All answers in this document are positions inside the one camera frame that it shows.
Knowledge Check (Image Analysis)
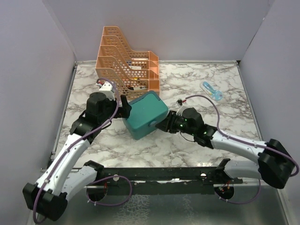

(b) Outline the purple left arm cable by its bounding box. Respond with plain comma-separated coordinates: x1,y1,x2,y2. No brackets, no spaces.
32,78,133,223

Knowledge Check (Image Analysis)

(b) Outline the peach plastic file organizer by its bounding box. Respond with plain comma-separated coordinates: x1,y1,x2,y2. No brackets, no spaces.
95,26,160,100

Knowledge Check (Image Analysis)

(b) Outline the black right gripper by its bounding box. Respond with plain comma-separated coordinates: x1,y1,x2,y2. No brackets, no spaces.
156,110,195,136

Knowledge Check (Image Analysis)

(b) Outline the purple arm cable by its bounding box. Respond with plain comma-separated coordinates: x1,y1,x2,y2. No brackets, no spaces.
32,78,133,223
182,94,300,205

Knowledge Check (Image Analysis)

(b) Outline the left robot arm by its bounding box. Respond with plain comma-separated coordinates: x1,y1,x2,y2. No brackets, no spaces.
22,91,131,225

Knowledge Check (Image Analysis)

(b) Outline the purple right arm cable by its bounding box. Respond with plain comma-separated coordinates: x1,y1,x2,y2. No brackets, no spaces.
182,94,300,205

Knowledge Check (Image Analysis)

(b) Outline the black metal base rail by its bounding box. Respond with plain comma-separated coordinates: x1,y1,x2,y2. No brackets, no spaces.
86,167,242,198

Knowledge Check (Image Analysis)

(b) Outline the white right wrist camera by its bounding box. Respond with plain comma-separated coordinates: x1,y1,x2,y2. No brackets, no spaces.
176,99,188,116

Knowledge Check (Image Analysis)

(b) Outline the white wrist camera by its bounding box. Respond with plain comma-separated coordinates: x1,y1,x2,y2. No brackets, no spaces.
96,80,115,100
176,99,188,116

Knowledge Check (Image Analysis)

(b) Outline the blue toothbrush blister pack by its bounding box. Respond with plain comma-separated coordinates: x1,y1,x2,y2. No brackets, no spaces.
199,81,223,101

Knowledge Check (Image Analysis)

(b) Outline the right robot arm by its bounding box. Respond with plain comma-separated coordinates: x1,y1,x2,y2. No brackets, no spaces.
155,106,296,189

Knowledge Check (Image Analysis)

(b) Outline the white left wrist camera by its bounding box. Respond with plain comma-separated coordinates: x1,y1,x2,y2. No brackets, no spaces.
96,80,115,100

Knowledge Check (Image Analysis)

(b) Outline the teal plastic medicine box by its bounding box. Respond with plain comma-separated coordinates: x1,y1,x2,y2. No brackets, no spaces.
123,91,169,140

